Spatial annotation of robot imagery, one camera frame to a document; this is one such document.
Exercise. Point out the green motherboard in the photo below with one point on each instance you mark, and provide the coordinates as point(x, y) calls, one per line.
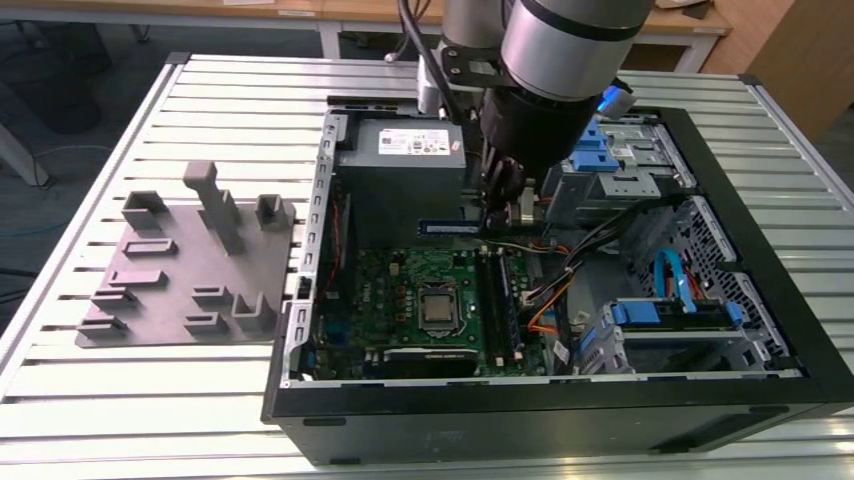
point(440, 265)

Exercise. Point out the grey metal drive cage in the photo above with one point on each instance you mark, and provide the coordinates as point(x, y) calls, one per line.
point(687, 344)
point(627, 190)

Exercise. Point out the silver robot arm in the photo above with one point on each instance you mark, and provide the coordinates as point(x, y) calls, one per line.
point(567, 50)

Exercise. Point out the grey parts rack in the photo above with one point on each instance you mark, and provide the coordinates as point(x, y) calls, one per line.
point(180, 260)

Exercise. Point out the silver CPU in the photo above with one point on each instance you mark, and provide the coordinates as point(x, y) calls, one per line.
point(440, 307)

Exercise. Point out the blue plastic drive rail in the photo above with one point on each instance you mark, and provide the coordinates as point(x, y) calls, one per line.
point(594, 160)

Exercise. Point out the black office chair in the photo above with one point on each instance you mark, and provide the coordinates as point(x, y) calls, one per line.
point(67, 100)

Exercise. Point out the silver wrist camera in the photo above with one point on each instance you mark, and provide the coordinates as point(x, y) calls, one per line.
point(617, 100)
point(430, 92)

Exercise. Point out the black PC case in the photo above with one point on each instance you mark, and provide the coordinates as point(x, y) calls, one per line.
point(534, 425)

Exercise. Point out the CPU socket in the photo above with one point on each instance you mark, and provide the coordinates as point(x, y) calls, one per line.
point(440, 288)

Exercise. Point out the wooden cabinet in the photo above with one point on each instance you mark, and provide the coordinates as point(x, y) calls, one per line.
point(801, 60)

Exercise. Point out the wooden desk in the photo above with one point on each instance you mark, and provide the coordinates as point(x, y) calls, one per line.
point(200, 12)

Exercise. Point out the grey power supply unit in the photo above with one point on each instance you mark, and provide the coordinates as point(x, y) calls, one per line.
point(400, 190)

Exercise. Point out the hard disk in blue carrier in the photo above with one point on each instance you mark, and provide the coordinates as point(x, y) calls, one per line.
point(637, 315)

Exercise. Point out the black graphics card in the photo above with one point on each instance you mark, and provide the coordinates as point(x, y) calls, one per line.
point(427, 362)

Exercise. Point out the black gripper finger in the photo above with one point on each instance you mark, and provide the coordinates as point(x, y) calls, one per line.
point(495, 185)
point(524, 202)

